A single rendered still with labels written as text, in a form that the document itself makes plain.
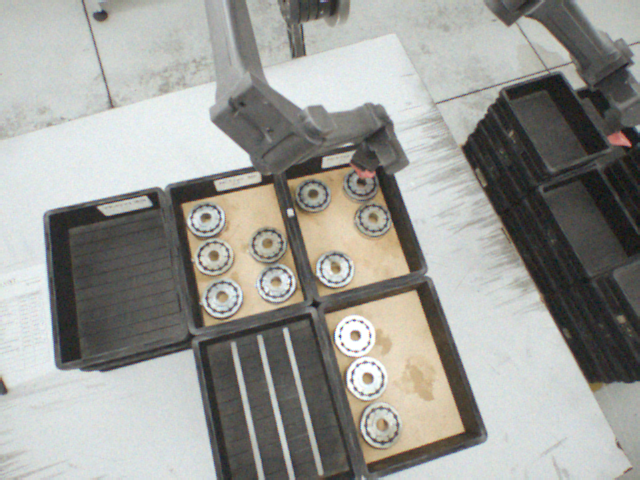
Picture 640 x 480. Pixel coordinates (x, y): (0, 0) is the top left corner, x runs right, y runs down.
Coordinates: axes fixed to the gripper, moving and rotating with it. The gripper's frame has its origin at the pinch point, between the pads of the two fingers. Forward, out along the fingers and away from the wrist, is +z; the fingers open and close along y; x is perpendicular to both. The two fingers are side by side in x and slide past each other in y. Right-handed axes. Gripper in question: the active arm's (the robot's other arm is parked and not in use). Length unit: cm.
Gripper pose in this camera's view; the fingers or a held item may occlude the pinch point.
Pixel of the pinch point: (368, 167)
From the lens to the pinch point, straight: 116.0
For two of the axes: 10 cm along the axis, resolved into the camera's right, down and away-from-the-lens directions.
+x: -8.0, -5.8, 1.5
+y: 6.0, -7.5, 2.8
